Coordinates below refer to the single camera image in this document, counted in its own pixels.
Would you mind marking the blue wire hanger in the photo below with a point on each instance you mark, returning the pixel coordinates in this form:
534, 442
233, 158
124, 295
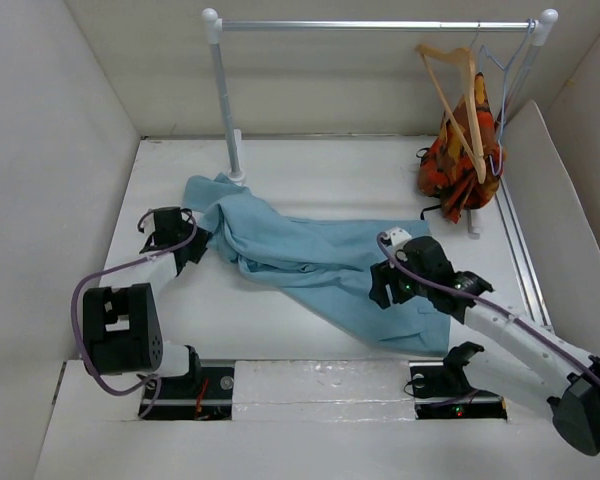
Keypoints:
496, 162

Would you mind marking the light blue trousers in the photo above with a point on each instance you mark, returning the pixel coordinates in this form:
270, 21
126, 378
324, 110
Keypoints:
322, 264

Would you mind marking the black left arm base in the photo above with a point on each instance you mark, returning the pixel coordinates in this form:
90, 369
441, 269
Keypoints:
210, 398

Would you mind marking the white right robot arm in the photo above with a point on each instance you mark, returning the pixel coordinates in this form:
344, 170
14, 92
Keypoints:
544, 373

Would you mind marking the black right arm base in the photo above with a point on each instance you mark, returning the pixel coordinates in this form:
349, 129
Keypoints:
437, 396

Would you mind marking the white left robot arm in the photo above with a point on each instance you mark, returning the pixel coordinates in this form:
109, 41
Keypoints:
121, 331

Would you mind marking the white foam block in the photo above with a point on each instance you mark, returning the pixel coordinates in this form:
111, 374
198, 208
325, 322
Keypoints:
356, 391

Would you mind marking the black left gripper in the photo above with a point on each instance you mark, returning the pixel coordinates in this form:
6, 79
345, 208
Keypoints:
200, 240

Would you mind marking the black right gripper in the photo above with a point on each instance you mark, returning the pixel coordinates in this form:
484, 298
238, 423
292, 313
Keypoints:
381, 274

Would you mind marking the orange patterned garment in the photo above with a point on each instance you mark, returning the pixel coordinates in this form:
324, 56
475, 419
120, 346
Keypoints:
446, 171

